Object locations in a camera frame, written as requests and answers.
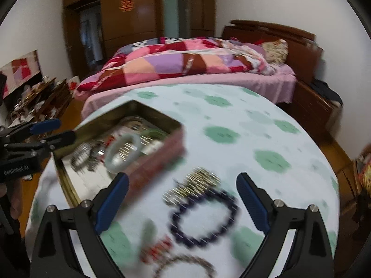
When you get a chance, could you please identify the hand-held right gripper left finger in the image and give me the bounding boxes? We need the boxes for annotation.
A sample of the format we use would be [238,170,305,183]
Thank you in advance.
[29,172,130,278]

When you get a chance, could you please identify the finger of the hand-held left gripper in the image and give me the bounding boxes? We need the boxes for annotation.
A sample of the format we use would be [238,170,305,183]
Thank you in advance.
[4,130,77,152]
[0,118,62,139]

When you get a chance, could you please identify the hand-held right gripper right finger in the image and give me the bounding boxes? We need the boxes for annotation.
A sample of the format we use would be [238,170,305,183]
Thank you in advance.
[236,172,334,278]

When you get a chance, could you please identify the silver bead necklace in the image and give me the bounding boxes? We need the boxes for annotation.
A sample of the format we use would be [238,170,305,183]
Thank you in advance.
[70,142,102,174]

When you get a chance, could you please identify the pale jade bangle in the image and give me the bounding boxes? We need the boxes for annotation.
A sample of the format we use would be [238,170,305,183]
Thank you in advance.
[104,133,142,173]

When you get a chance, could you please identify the gold bead bracelet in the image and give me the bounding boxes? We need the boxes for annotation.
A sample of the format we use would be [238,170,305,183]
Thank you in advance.
[162,166,221,206]

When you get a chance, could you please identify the metal tin box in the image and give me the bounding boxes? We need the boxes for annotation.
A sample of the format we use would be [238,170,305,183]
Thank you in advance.
[52,100,186,206]

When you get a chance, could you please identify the red bead bracelet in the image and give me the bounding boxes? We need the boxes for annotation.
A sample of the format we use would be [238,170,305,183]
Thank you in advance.
[139,236,174,264]

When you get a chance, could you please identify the dark purple bead bracelet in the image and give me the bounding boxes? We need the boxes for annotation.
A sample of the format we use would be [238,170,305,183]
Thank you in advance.
[170,188,241,248]

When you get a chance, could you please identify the brown bead bracelet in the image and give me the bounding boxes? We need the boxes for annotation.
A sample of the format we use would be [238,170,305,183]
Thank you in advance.
[152,254,216,278]

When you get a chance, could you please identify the person's left hand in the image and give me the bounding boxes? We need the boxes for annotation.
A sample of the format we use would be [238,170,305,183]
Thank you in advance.
[6,176,26,221]

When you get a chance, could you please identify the cluttered wooden cabinet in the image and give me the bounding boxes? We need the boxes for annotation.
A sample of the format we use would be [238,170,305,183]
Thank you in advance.
[6,77,73,128]

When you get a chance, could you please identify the red and white bag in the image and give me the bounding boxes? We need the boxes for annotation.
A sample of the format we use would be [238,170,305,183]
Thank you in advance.
[67,76,80,92]

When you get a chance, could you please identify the wicker chair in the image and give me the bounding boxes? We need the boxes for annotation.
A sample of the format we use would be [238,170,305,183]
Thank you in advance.
[339,159,371,238]

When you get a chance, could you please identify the wooden nightstand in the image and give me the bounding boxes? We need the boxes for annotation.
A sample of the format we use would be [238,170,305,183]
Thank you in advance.
[290,79,342,134]

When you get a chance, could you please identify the colourful patterned cushion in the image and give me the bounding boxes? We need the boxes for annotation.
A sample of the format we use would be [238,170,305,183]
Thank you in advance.
[355,151,371,192]

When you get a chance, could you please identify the bed with pink sheet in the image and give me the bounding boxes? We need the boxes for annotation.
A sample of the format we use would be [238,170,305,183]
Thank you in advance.
[72,64,297,119]

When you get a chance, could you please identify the wooden wardrobe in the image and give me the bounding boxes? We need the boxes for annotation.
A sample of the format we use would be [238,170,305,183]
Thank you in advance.
[62,0,216,79]

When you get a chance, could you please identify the patchwork quilt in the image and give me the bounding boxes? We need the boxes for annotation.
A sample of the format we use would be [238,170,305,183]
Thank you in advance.
[76,36,276,92]

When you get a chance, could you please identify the dark clothes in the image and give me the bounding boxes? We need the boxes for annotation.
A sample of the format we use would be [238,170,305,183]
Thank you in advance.
[309,79,344,105]

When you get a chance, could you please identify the floral pillow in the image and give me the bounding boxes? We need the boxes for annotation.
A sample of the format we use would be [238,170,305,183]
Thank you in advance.
[261,38,289,64]

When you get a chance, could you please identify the wooden bed headboard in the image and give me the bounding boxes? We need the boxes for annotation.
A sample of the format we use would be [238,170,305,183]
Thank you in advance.
[222,20,323,84]

